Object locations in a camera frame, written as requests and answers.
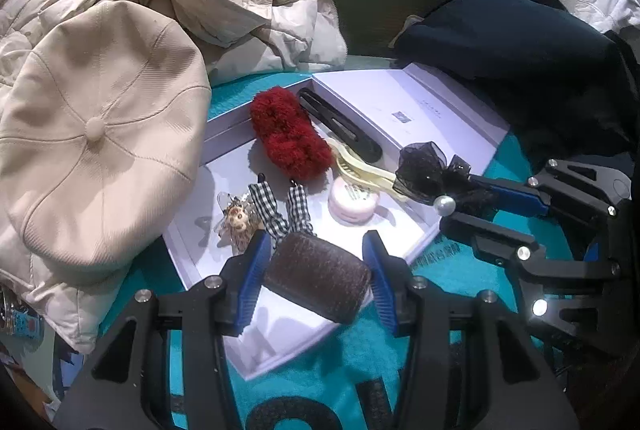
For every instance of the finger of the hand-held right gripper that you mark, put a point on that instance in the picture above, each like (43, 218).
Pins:
(515, 196)
(490, 235)

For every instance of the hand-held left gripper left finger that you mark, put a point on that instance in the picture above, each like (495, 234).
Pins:
(252, 282)

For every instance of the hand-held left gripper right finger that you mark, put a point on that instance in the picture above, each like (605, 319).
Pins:
(382, 282)

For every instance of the clear hair clip bear charm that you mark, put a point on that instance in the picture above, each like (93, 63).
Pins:
(237, 225)

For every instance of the dark hair roller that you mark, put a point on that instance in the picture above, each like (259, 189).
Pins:
(320, 275)

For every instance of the black white gingham scrunchie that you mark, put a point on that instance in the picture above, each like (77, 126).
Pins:
(265, 205)

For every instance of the pink round compact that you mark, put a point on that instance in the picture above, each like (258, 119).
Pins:
(350, 206)

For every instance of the black lace bow clip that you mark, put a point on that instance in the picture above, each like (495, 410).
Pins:
(420, 175)

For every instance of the cream claw hair clip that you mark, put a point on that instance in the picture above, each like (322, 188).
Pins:
(360, 172)

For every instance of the lavender cardboard box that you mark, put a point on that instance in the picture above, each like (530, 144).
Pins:
(400, 100)

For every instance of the red fluffy scrunchie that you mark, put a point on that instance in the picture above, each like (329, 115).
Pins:
(290, 135)

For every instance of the long black hair clip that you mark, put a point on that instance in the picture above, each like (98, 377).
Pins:
(340, 125)

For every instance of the teal bubble mailer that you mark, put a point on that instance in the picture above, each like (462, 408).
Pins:
(350, 360)

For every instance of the dark clothing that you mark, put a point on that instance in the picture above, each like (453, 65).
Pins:
(525, 60)

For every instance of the beige cap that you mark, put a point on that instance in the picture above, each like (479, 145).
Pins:
(95, 130)

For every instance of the glass jar blue label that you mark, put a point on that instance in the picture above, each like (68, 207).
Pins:
(22, 322)

